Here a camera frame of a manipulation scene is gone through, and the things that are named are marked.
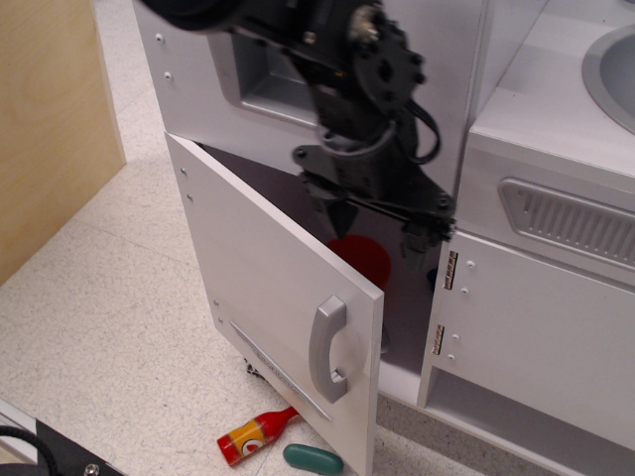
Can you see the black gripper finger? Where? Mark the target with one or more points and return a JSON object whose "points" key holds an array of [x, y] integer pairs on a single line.
{"points": [[416, 242], [333, 210]]}

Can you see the blue toy object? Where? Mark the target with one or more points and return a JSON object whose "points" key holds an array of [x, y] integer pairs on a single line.
{"points": [[432, 276]]}

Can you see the wooden panel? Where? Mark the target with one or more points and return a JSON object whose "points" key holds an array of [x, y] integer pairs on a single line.
{"points": [[60, 143]]}

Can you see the silver vent panel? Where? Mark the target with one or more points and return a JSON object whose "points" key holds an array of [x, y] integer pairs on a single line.
{"points": [[590, 228]]}

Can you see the silver toy sink basin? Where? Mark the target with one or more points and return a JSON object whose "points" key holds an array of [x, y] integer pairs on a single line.
{"points": [[608, 75]]}

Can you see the orange toy pot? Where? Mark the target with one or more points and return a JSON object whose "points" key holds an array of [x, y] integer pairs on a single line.
{"points": [[366, 256]]}

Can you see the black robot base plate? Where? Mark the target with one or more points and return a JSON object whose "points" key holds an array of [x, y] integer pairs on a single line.
{"points": [[72, 458]]}

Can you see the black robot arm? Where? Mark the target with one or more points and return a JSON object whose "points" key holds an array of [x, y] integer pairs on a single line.
{"points": [[361, 75]]}

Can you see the silver fridge door handle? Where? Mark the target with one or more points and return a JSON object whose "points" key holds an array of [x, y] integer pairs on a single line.
{"points": [[329, 319]]}

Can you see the silver ice dispenser recess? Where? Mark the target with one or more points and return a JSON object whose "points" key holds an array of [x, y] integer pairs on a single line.
{"points": [[259, 78]]}

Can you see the lower brass cabinet hinge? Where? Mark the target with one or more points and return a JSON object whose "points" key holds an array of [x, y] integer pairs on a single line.
{"points": [[438, 340]]}

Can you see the green toy pickle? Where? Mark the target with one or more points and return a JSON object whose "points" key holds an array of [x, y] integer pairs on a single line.
{"points": [[313, 459]]}

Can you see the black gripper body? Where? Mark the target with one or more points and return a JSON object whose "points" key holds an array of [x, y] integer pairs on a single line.
{"points": [[382, 177]]}

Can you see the upper brass cabinet hinge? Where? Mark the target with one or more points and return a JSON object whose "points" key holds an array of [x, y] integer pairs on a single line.
{"points": [[450, 270]]}

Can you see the red toy sauce bottle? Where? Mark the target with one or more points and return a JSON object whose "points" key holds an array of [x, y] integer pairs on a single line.
{"points": [[243, 441]]}

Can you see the white cabinet door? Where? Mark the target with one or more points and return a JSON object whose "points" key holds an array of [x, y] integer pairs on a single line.
{"points": [[543, 336]]}

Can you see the aluminium rail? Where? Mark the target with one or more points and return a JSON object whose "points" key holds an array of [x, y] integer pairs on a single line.
{"points": [[14, 417]]}

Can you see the white toy fridge cabinet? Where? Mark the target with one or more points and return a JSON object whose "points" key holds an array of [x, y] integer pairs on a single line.
{"points": [[449, 37]]}

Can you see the white toy kitchen counter unit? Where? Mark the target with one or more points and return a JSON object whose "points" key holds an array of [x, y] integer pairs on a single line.
{"points": [[540, 125]]}

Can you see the brass cabinet hinge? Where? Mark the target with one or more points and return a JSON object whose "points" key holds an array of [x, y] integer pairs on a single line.
{"points": [[438, 340], [450, 270]]}

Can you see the white fridge door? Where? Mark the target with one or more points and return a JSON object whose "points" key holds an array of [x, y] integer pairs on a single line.
{"points": [[265, 276]]}

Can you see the aluminium extrusion foot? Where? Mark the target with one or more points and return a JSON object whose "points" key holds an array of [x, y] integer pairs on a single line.
{"points": [[251, 370]]}

